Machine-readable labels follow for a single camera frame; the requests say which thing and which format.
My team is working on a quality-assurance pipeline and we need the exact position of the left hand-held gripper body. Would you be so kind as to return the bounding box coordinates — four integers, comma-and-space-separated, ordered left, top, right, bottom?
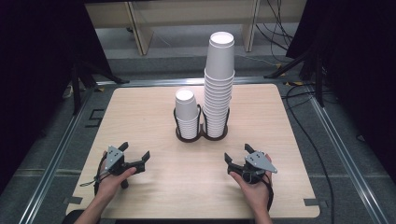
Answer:
104, 145, 148, 189

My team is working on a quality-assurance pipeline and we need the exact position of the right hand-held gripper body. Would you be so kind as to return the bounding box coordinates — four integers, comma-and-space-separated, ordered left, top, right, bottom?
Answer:
227, 150, 278, 185

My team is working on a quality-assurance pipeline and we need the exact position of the brown double cup holder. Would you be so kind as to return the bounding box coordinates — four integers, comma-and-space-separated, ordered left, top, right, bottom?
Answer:
172, 104, 232, 144

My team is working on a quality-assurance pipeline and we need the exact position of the short stack of paper cups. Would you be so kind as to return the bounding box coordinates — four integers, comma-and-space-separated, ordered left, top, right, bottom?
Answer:
174, 88, 201, 141

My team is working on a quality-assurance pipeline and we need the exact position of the tall stack of paper cups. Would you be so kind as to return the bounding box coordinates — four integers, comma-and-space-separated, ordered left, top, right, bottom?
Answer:
202, 31, 236, 139

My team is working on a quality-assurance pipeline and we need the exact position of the person's right hand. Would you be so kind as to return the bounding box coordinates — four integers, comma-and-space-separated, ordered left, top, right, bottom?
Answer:
229, 154, 274, 217

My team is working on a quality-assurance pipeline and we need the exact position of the person's left hand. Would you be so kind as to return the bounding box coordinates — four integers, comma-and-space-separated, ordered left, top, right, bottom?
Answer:
93, 150, 138, 203

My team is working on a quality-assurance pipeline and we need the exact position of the black tripod stand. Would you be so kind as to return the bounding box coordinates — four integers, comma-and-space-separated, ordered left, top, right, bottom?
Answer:
69, 54, 131, 117
263, 36, 327, 108

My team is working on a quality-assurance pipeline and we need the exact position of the black curtain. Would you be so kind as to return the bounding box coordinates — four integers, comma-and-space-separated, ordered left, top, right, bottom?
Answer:
285, 0, 396, 176
0, 0, 114, 195

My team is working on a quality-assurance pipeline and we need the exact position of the beige wooden shelf unit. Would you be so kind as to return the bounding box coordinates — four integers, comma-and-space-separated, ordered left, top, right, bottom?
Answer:
84, 0, 308, 57

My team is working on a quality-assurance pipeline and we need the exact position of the black wrist strap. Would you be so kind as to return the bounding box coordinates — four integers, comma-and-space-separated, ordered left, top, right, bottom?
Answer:
261, 173, 276, 213
79, 153, 108, 196

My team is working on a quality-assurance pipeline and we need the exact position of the metal floor rail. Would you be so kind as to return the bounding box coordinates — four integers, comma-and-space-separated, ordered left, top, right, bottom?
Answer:
18, 87, 96, 224
95, 76, 283, 89
306, 92, 390, 224

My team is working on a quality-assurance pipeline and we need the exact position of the long black floor cable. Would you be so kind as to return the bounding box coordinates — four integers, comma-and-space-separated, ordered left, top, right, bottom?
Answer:
280, 83, 336, 224

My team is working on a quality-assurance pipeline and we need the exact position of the bundle of black cables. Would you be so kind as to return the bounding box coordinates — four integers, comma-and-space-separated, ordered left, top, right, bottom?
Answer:
255, 0, 296, 64

